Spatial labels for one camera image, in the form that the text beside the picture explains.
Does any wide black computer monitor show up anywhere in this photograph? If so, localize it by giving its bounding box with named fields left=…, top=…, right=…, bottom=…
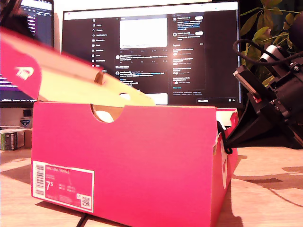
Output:
left=59, top=1, right=243, bottom=110

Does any brown cardboard box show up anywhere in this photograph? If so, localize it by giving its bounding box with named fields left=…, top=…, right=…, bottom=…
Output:
left=23, top=129, right=33, bottom=149

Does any red shoebox with hinged lid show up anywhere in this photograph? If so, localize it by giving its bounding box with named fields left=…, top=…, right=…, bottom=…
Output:
left=0, top=26, right=239, bottom=227

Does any black braided cable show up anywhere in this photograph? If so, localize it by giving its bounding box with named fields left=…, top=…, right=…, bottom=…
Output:
left=232, top=39, right=303, bottom=67

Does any white shoe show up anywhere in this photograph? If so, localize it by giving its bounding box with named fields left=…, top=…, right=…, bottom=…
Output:
left=96, top=110, right=115, bottom=123

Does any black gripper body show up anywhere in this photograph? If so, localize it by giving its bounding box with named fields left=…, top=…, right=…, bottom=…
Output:
left=232, top=65, right=303, bottom=143

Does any green printed small box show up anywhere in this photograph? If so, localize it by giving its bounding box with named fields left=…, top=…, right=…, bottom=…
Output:
left=0, top=132, right=18, bottom=151

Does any white flat box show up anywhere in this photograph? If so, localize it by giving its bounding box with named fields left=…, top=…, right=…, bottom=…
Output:
left=0, top=127, right=26, bottom=149

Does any black cord on shoebox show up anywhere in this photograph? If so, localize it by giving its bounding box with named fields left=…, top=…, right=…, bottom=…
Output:
left=216, top=120, right=234, bottom=155

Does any leafy plant in black pot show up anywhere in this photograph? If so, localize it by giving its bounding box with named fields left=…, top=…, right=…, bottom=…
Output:
left=240, top=0, right=303, bottom=87

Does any monitor with purple text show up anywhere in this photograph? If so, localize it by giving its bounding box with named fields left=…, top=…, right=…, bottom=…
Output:
left=0, top=0, right=55, bottom=108

